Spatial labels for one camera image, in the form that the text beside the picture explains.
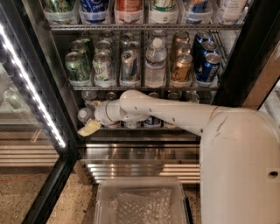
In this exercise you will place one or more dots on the clear plastic bin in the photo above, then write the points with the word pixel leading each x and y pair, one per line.
pixel 108 189

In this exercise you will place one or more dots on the rear blue Pepsi can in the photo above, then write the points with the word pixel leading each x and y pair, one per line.
pixel 154 95

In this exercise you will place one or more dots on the glass fridge door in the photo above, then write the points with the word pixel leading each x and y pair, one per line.
pixel 34 168

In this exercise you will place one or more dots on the red soda can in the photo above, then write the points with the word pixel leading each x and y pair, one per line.
pixel 110 95
pixel 113 125

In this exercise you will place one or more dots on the green soda can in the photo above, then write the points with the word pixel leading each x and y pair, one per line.
pixel 80 47
pixel 76 67

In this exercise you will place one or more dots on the front silver blue can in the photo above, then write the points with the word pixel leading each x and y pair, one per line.
pixel 129 66

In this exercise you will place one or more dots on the front red soda can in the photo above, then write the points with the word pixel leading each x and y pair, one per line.
pixel 113 125

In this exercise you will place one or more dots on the blue can shelf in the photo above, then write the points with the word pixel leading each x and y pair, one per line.
pixel 200 52
pixel 208 67

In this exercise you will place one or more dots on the middle wire shelf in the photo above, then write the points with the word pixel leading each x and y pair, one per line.
pixel 78 88

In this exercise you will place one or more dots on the front gold can middle shelf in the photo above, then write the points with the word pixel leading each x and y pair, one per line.
pixel 181 67

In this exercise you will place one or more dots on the middle shelf water bottle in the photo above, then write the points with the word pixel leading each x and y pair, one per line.
pixel 155 64

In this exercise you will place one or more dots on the white LED light strip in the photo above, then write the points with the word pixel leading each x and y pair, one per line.
pixel 35 96

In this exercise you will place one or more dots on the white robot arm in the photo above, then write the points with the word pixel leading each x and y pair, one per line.
pixel 239 153

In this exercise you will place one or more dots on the bubble wrap sheet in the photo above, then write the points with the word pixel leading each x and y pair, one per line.
pixel 142 207

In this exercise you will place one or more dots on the wire shelf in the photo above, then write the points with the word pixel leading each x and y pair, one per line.
pixel 139 27
pixel 78 88

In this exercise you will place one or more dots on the gold can shelf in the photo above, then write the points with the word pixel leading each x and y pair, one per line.
pixel 181 67
pixel 178 48

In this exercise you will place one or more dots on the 7up can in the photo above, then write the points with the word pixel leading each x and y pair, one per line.
pixel 103 46
pixel 102 64

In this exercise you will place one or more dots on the front blue can middle shelf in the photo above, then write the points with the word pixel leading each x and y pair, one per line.
pixel 208 67

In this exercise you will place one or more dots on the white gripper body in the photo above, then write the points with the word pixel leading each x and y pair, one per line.
pixel 100 114

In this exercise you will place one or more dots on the rear red soda can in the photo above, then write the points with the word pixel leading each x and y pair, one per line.
pixel 110 95

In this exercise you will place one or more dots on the front green soda can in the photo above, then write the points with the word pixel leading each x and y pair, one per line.
pixel 76 67

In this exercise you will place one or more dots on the front blue Pepsi can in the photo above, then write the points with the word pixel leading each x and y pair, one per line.
pixel 152 122

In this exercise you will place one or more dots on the clear water bottle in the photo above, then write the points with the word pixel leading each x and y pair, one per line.
pixel 85 114
pixel 88 97

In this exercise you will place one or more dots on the steel fridge base grille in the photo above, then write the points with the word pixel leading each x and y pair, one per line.
pixel 99 162

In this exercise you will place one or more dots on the blue pepsi can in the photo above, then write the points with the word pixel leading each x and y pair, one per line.
pixel 154 95
pixel 152 122

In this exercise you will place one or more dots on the front 7UP can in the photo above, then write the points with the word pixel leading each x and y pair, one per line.
pixel 102 64

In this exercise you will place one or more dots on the dark drink bottle white cap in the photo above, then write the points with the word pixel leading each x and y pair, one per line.
pixel 132 124

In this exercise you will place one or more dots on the rear silver soda can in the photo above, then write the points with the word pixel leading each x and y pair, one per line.
pixel 192 97

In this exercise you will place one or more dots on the rear gold soda can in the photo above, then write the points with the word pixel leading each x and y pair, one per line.
pixel 173 96

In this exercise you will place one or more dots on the upper wire shelf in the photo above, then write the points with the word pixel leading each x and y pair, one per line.
pixel 139 27

